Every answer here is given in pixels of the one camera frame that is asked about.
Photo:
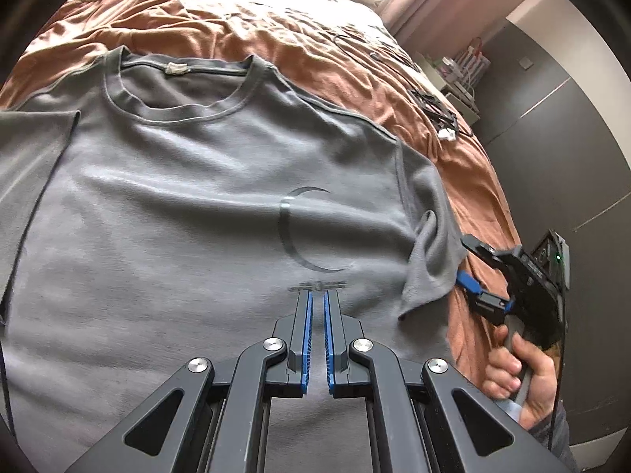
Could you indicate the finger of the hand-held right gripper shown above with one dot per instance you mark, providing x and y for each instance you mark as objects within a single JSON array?
[
  {"x": 488, "y": 303},
  {"x": 485, "y": 252}
]

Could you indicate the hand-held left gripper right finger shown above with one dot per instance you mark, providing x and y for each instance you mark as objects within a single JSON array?
[{"x": 329, "y": 345}]

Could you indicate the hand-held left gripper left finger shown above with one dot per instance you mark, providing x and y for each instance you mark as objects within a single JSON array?
[{"x": 308, "y": 345}]

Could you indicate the grey t-shirt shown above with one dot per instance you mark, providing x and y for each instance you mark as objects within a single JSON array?
[{"x": 172, "y": 207}]

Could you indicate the person's right forearm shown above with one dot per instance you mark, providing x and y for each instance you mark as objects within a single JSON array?
[{"x": 552, "y": 443}]

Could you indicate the person's right hand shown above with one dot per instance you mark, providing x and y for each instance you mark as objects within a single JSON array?
[{"x": 542, "y": 384}]

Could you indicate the dark grey wardrobe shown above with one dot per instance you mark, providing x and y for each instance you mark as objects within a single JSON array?
[{"x": 567, "y": 133}]

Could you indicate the white bedside cabinet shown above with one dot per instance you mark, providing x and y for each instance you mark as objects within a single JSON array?
[{"x": 463, "y": 103}]

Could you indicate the brown blanket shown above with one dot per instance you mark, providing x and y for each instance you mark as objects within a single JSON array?
[{"x": 345, "y": 74}]

